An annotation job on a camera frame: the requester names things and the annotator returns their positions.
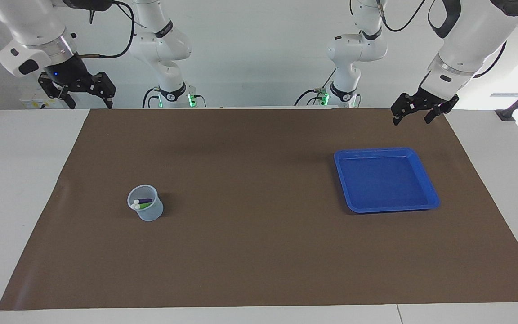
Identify white wall outlet box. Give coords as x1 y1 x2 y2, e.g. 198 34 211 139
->
20 96 68 109

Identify blue plastic tray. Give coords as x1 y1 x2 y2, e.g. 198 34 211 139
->
334 147 441 214

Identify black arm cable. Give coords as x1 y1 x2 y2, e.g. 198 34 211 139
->
349 0 518 79
79 0 136 60

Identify black left base cable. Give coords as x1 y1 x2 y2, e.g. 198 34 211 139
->
294 67 337 106

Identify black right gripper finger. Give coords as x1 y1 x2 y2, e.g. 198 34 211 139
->
84 71 116 108
39 73 76 109

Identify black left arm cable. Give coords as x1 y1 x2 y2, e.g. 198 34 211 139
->
349 0 518 79

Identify black base cable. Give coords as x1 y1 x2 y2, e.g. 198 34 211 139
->
142 87 161 108
294 67 337 106

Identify brown table mat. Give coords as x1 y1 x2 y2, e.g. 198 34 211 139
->
0 108 518 311

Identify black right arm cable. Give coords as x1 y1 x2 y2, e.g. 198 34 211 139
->
79 0 136 60

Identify translucent plastic cup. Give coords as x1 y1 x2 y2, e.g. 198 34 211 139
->
127 184 164 222

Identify black right base cable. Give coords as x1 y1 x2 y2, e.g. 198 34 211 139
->
142 87 161 108

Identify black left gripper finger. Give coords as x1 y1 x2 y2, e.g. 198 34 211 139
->
391 93 420 126
424 104 451 124

